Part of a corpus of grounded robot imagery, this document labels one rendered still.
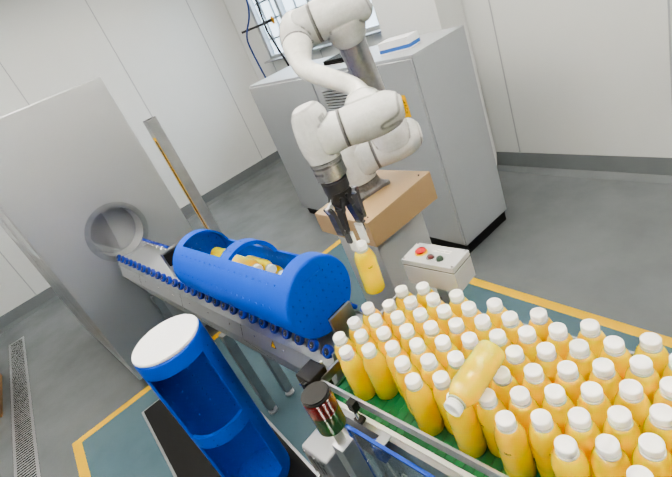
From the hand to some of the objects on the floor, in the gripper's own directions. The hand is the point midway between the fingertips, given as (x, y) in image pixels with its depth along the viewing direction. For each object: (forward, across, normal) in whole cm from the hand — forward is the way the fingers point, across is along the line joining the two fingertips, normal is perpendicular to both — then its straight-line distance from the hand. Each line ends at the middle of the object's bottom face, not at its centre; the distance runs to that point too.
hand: (357, 237), depth 134 cm
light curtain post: (+129, -23, -161) cm, 208 cm away
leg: (+129, +3, -117) cm, 174 cm away
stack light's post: (+129, +46, +27) cm, 139 cm away
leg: (+129, +17, -117) cm, 175 cm away
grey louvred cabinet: (+129, -184, -182) cm, 289 cm away
